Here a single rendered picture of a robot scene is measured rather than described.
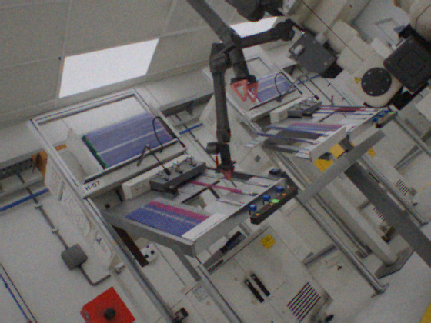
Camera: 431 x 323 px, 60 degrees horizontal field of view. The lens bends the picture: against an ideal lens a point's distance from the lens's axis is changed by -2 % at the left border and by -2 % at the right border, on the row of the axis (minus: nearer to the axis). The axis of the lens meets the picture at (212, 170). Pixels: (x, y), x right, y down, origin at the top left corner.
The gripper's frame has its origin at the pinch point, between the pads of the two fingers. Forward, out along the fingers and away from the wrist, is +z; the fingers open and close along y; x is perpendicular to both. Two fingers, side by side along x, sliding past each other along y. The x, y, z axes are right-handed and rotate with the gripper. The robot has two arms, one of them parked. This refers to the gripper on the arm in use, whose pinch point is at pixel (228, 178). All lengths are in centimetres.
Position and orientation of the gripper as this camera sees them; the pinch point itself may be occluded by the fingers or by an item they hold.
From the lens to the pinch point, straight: 211.2
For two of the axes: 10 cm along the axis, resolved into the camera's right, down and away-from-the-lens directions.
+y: -6.8, 3.7, -6.4
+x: 7.2, 1.5, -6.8
